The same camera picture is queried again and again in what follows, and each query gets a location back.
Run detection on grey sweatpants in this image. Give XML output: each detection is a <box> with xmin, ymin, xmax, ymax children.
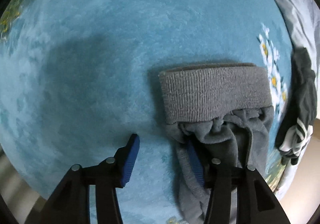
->
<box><xmin>159</xmin><ymin>63</ymin><xmax>274</xmax><ymax>223</ymax></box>

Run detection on black white jacket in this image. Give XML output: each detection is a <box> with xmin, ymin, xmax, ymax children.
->
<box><xmin>275</xmin><ymin>48</ymin><xmax>317</xmax><ymax>165</ymax></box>

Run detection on teal floral blanket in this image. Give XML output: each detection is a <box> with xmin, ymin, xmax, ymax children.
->
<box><xmin>1</xmin><ymin>0</ymin><xmax>292</xmax><ymax>223</ymax></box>

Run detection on light blue floral duvet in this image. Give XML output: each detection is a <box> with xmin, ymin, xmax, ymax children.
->
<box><xmin>274</xmin><ymin>0</ymin><xmax>319</xmax><ymax>200</ymax></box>

